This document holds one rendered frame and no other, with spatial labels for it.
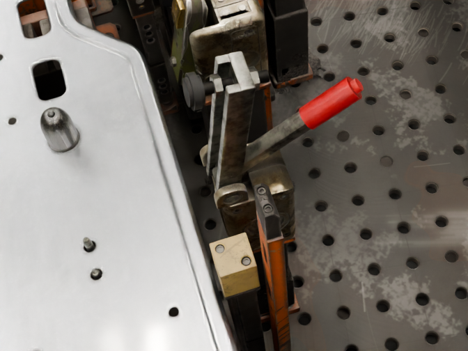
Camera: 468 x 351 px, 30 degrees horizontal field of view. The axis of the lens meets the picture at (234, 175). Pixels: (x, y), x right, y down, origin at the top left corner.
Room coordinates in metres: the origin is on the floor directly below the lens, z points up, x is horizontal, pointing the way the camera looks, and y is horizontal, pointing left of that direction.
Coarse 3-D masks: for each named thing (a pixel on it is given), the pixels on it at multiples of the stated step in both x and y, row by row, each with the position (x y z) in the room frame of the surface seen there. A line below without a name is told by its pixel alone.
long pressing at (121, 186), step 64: (0, 0) 0.67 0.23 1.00; (64, 0) 0.65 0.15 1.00; (0, 64) 0.58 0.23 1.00; (64, 64) 0.56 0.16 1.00; (128, 64) 0.55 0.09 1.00; (0, 128) 0.50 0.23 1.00; (128, 128) 0.47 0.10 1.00; (0, 192) 0.42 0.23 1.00; (64, 192) 0.41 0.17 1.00; (128, 192) 0.40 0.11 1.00; (0, 256) 0.35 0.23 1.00; (64, 256) 0.34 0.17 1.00; (128, 256) 0.33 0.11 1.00; (192, 256) 0.32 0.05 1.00; (0, 320) 0.29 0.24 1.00; (64, 320) 0.28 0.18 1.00; (128, 320) 0.27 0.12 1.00; (192, 320) 0.26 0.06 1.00
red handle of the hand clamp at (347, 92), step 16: (352, 80) 0.39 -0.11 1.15; (320, 96) 0.39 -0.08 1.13; (336, 96) 0.38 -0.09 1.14; (352, 96) 0.38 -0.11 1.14; (304, 112) 0.38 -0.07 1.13; (320, 112) 0.37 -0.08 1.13; (336, 112) 0.37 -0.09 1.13; (288, 128) 0.38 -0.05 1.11; (304, 128) 0.37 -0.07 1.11; (256, 144) 0.38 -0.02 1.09; (272, 144) 0.37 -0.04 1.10; (256, 160) 0.36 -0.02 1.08
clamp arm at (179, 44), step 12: (180, 0) 0.55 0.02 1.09; (192, 0) 0.53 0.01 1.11; (204, 0) 0.54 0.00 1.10; (180, 12) 0.53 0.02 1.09; (192, 12) 0.53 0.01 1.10; (204, 12) 0.53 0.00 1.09; (180, 24) 0.53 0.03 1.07; (192, 24) 0.53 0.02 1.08; (204, 24) 0.53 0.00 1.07; (180, 36) 0.54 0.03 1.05; (180, 48) 0.53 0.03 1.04; (180, 60) 0.53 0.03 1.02; (192, 60) 0.53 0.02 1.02; (180, 72) 0.52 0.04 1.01; (180, 84) 0.52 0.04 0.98
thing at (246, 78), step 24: (192, 72) 0.38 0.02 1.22; (216, 72) 0.38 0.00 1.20; (240, 72) 0.37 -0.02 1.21; (264, 72) 0.38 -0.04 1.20; (192, 96) 0.36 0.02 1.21; (216, 96) 0.36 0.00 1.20; (240, 96) 0.35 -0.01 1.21; (216, 120) 0.38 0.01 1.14; (240, 120) 0.35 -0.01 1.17; (216, 144) 0.38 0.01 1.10; (240, 144) 0.35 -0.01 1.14; (240, 168) 0.35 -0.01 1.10
